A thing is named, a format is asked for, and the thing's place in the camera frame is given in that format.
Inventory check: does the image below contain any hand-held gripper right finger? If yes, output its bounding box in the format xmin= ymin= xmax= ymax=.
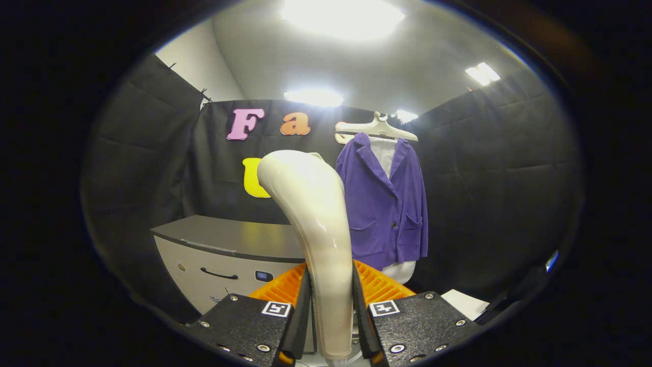
xmin=351 ymin=259 xmax=480 ymax=367

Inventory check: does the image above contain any white clothes hanger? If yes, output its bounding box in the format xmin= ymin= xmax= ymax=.
xmin=335 ymin=111 xmax=419 ymax=142

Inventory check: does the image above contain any double panel ceiling light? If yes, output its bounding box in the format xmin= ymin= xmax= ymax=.
xmin=465 ymin=62 xmax=501 ymax=86

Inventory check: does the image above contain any white hanging board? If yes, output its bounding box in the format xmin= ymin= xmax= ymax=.
xmin=368 ymin=137 xmax=417 ymax=285

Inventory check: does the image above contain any grey cabinet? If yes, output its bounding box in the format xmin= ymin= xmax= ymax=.
xmin=150 ymin=215 xmax=316 ymax=355

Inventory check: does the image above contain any purple corduroy jacket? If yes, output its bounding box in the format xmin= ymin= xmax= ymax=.
xmin=335 ymin=133 xmax=429 ymax=272

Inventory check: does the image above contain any long ceiling light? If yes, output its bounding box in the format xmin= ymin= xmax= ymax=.
xmin=284 ymin=89 xmax=344 ymax=108

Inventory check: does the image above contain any large ceiling light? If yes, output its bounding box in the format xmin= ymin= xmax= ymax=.
xmin=281 ymin=0 xmax=405 ymax=40

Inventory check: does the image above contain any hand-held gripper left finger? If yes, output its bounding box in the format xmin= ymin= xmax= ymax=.
xmin=185 ymin=263 xmax=312 ymax=367

